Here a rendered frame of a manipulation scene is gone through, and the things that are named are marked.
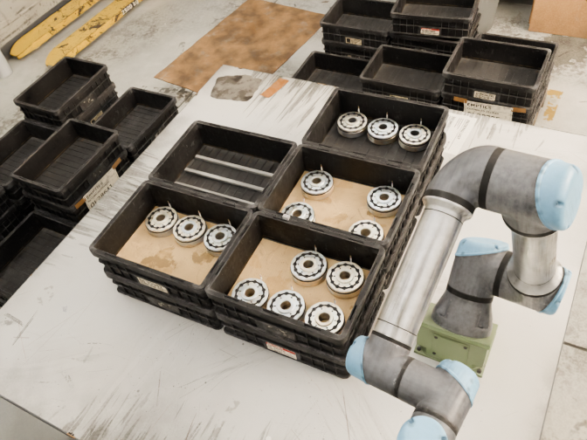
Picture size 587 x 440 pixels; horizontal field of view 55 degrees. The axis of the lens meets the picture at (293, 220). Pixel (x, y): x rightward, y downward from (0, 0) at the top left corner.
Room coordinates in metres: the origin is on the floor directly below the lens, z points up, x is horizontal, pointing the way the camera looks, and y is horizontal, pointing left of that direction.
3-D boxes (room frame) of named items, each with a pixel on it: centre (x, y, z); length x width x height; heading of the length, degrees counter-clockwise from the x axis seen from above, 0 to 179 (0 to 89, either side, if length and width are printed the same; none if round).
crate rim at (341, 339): (0.88, 0.02, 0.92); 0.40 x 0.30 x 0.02; 55
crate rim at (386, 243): (1.12, -0.15, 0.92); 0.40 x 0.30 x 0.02; 55
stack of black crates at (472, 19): (2.57, -0.93, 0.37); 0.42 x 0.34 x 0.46; 54
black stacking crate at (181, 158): (1.35, 0.18, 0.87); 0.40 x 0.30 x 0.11; 55
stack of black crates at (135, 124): (2.31, 0.68, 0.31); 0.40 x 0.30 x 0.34; 144
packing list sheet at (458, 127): (1.57, -0.55, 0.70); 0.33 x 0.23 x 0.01; 54
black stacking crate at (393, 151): (1.37, -0.32, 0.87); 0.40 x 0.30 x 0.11; 55
